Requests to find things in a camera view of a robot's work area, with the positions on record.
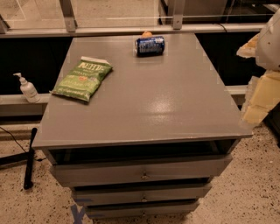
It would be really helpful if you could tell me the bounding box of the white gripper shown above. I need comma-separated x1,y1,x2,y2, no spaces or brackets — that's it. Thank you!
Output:
236,9,280,125

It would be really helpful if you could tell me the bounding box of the blue pepsi can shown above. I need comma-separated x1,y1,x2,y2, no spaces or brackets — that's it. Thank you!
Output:
135,36,165,56

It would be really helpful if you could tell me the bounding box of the grey drawer cabinet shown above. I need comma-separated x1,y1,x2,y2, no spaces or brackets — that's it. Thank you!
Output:
31,32,254,221

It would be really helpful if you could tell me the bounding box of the orange fruit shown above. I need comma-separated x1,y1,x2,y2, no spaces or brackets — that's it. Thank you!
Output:
142,31,152,38

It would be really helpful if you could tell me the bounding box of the grey bottom drawer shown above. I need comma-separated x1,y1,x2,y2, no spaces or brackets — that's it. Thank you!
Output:
86,199,199,220

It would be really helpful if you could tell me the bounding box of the grey drawer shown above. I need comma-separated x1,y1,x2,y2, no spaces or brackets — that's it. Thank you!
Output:
50,154,233,187
86,199,199,220
72,184,212,206

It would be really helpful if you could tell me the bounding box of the green kettle chips bag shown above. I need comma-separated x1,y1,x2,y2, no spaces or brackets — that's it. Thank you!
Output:
51,56,112,102

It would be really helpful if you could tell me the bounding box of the grey top drawer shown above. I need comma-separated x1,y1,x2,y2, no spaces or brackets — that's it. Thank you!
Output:
50,154,233,187

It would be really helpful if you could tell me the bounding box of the grey middle drawer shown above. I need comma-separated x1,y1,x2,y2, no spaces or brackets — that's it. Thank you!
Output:
72,184,212,206

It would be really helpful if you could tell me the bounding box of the grey metal railing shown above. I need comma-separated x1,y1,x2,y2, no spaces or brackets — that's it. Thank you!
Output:
0,0,280,39

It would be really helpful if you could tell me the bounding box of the white pump dispenser bottle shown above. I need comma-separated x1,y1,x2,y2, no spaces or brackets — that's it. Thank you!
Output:
14,73,40,103

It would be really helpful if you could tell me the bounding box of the black tripod leg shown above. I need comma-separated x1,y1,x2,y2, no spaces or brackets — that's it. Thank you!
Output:
0,128,37,190

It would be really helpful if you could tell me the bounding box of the black floor cable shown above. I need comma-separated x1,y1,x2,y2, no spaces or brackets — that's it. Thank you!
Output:
0,125,47,162

